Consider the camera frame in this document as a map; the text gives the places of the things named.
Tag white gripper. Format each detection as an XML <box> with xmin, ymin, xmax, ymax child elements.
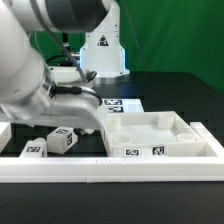
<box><xmin>11</xmin><ymin>87</ymin><xmax>106</xmax><ymax>135</ymax></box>

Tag white square table top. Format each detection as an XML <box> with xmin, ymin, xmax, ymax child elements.
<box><xmin>101</xmin><ymin>111</ymin><xmax>217</xmax><ymax>158</ymax></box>

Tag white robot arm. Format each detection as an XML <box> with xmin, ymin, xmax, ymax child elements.
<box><xmin>0</xmin><ymin>0</ymin><xmax>115</xmax><ymax>130</ymax></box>

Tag white sheet with markers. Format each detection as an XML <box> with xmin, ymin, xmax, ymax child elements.
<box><xmin>100</xmin><ymin>98</ymin><xmax>144</xmax><ymax>113</ymax></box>

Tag white U-shaped fence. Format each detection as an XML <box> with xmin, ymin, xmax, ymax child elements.
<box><xmin>0</xmin><ymin>122</ymin><xmax>224</xmax><ymax>183</ymax></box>

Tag black cables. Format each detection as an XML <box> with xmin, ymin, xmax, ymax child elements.
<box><xmin>29</xmin><ymin>0</ymin><xmax>104</xmax><ymax>108</ymax></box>

